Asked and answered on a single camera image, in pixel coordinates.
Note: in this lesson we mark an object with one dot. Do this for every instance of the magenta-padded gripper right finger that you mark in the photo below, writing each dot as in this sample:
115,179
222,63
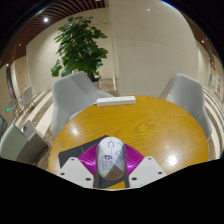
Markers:
146,170

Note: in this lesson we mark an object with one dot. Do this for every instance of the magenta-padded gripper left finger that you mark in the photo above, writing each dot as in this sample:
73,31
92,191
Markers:
76,171

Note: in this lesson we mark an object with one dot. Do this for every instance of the white cartoon-print computer mouse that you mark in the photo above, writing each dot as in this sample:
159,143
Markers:
110,158

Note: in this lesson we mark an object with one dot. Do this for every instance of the black mouse pad green streaks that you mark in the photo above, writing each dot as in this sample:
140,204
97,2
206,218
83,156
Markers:
70,155

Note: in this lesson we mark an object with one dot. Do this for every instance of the grey-green armchair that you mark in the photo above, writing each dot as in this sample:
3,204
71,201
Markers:
11,143

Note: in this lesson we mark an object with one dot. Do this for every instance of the grey shell chair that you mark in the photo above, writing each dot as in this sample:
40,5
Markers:
71,96
190,95

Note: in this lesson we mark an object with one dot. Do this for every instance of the white power strip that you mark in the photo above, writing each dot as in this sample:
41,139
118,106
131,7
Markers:
116,100

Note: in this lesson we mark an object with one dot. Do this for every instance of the small light grey chair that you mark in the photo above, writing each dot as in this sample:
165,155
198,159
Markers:
26,95

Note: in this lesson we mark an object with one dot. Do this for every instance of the green potted plant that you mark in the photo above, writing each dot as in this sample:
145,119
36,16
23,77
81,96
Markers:
81,46

